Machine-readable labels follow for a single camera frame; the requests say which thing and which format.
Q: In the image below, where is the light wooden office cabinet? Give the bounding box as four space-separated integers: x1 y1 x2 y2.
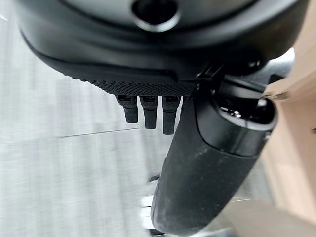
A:
256 0 316 227

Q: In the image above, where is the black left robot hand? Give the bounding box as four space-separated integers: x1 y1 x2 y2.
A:
15 0 310 237

